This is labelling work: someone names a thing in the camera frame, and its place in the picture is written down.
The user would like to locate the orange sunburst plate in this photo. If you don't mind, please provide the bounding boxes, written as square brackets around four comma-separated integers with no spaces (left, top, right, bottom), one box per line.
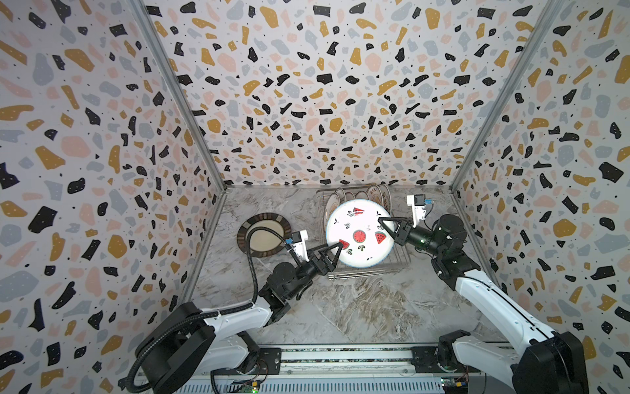
[324,192,341,221]

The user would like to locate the watermelon pattern plate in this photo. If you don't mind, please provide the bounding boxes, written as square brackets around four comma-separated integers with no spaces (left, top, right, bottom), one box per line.
[325,200,394,269]

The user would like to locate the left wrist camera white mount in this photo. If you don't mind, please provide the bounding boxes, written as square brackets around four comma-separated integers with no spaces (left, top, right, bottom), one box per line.
[285,230,308,265]

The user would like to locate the wire dish rack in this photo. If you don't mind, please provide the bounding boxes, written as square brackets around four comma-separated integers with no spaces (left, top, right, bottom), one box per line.
[315,183,410,280]

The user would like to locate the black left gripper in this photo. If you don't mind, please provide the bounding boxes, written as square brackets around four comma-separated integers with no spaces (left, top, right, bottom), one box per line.
[284,243,340,302]

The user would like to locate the patterned plate rack rear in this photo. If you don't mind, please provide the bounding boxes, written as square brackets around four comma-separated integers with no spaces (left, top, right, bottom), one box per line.
[377,185,391,213]

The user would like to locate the aluminium corner post left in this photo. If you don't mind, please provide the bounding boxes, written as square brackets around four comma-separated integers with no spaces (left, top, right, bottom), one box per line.
[129,1,226,194]

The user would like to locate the aluminium corner post right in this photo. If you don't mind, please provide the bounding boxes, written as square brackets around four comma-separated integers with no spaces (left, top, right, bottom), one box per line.
[449,0,562,195]

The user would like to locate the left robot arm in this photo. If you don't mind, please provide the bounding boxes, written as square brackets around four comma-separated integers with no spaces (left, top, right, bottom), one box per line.
[125,242,344,393]

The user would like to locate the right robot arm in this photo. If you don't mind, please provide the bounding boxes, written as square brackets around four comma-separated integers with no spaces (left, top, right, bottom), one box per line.
[378,214,589,393]

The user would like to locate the black corrugated cable hose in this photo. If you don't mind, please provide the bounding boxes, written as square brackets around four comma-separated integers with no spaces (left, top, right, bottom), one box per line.
[125,226,296,394]

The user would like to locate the aluminium corner post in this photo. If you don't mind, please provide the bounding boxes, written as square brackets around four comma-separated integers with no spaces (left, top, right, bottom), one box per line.
[129,1,226,194]
[449,0,562,195]

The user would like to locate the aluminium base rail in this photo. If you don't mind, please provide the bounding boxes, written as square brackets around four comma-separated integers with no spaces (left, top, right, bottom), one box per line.
[149,343,515,393]

